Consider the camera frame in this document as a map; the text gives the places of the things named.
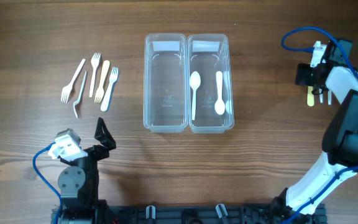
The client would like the yellow plastic spoon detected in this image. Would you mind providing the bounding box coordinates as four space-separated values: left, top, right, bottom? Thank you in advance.
306 86 314 107

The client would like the cream wide-handle fork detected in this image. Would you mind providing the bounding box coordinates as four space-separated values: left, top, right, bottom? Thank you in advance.
94 60 110 103

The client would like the light blue wide-handle fork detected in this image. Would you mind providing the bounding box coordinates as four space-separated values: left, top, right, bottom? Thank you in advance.
101 67 119 112

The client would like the white slim fork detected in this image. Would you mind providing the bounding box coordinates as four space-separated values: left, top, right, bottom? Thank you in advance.
89 53 101 98

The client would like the white wide-handle spoon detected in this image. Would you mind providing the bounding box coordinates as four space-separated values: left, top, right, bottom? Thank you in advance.
214 71 225 115

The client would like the white spoon with long handle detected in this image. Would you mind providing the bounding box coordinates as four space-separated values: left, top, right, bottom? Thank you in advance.
190 71 201 120

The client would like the white plastic spoon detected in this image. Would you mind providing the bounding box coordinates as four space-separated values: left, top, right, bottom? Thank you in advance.
319 92 323 104
327 90 332 105

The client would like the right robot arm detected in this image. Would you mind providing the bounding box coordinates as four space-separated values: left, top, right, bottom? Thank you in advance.
269 67 358 223

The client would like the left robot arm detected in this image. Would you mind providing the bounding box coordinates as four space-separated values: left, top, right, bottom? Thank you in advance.
48 118 119 223

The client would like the left clear plastic container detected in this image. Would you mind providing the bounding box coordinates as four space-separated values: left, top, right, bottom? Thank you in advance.
143 34 187 133

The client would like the clear plastic container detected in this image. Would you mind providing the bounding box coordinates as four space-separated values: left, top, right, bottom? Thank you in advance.
187 34 234 134
143 34 187 133

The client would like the right clear plastic container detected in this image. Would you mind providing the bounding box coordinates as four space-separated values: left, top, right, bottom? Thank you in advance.
187 34 234 134

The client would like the white bent thin fork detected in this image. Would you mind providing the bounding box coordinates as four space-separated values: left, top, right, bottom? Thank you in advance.
73 71 88 118

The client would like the white fork leftmost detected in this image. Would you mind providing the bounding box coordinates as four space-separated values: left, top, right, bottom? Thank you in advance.
60 58 86 103

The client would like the right blue cable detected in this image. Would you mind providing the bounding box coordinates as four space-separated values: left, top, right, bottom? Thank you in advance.
280 26 358 224

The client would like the blue cable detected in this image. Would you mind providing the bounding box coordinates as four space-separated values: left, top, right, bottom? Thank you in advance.
32 142 63 224
280 26 358 224

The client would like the left blue cable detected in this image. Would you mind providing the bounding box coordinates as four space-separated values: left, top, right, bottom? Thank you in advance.
32 142 63 224

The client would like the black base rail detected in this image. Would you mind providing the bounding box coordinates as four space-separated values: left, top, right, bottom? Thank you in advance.
50 203 326 224

